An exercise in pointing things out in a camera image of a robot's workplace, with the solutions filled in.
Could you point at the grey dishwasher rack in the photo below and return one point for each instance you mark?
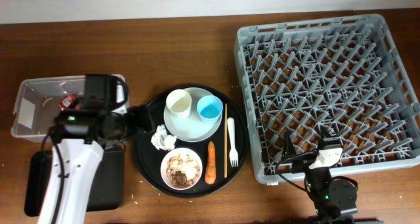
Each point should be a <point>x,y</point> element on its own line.
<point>343,73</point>

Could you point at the light blue cup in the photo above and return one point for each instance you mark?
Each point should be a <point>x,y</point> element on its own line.
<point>209,109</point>

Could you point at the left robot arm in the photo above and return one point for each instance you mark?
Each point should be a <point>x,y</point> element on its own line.
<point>79,138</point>

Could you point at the red snack wrapper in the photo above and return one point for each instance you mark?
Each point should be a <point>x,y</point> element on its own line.
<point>69,102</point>

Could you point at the grey round plate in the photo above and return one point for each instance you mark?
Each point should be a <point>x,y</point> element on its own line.
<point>191,129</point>

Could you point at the round black serving tray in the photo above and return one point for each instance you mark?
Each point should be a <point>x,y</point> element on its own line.
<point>205,158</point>

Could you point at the white tissue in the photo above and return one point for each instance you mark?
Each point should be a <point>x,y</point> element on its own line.
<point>162,140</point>

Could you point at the white plastic fork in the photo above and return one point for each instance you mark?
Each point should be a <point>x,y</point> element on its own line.
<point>233,154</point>

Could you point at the cream paper cup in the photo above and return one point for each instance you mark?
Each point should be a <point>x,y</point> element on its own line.
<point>179,103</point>

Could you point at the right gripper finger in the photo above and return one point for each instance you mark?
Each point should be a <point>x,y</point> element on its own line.
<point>325,134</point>
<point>288,148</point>

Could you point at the wooden chopstick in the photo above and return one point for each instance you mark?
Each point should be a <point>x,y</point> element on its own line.
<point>225,141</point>

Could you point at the black rectangular tray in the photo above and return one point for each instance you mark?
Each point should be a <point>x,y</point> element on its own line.
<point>107,189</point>

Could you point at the orange carrot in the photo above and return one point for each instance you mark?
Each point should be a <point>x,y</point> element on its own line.
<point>211,170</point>

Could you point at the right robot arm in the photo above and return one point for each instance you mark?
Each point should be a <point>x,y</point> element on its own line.
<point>334,198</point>

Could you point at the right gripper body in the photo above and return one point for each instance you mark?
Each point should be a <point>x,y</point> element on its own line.
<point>302,164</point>

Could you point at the pink bowl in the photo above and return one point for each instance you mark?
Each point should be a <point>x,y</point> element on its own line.
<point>174,153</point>

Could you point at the clear plastic bin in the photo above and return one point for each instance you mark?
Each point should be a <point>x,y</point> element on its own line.
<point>37,104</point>

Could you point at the food scraps with rice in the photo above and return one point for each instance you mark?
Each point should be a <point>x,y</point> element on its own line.
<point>183,170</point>

